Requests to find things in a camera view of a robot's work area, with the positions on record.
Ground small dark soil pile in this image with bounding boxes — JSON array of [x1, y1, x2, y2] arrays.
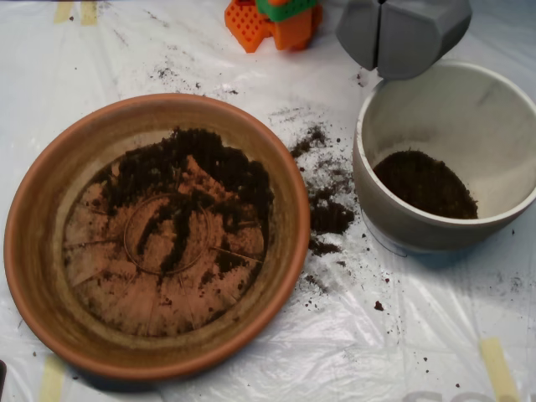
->
[[372, 150, 479, 220]]

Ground large dark soil pile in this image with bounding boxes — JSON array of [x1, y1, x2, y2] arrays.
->
[[100, 127, 276, 280]]

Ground white ceramic pot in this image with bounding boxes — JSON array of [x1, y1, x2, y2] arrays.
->
[[352, 59, 536, 255]]

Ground scattered spilled dark soil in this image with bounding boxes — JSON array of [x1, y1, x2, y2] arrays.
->
[[291, 123, 361, 257]]

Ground terracotta clay dish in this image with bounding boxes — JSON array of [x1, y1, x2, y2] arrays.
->
[[3, 93, 312, 382]]

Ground beige masking tape strip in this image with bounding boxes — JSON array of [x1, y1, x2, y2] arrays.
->
[[80, 1, 100, 27], [479, 338, 523, 402], [38, 354, 67, 402], [53, 2, 75, 24]]

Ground clear plastic sheet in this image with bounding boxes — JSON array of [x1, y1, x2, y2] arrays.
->
[[0, 0, 536, 402]]

